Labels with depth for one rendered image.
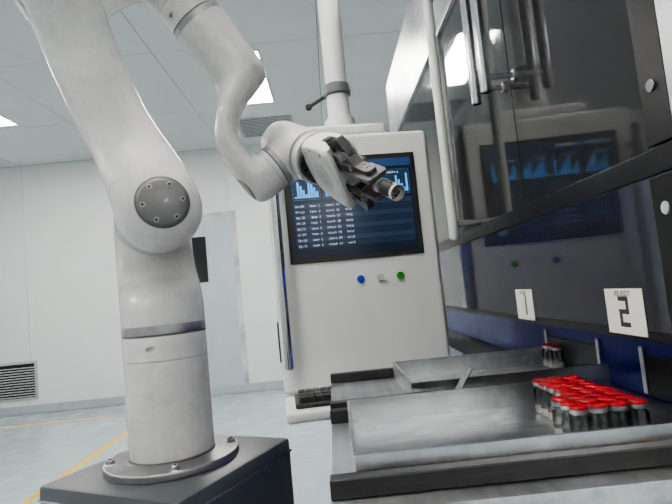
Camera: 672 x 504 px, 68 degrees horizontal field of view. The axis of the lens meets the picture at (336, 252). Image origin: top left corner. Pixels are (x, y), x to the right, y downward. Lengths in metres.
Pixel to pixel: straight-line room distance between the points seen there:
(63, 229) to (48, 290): 0.75
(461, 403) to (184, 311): 0.44
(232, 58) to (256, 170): 0.18
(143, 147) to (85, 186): 6.08
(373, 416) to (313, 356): 0.69
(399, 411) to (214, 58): 0.62
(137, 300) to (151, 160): 0.20
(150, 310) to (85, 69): 0.35
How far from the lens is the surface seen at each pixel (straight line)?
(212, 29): 0.89
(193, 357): 0.76
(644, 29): 0.72
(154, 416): 0.76
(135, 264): 0.84
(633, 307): 0.74
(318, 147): 0.73
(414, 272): 1.52
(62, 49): 0.85
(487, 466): 0.56
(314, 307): 1.46
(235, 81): 0.86
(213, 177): 6.34
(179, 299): 0.75
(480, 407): 0.83
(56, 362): 6.89
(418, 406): 0.81
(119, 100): 0.81
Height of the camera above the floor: 1.08
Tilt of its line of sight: 4 degrees up
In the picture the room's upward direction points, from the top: 6 degrees counter-clockwise
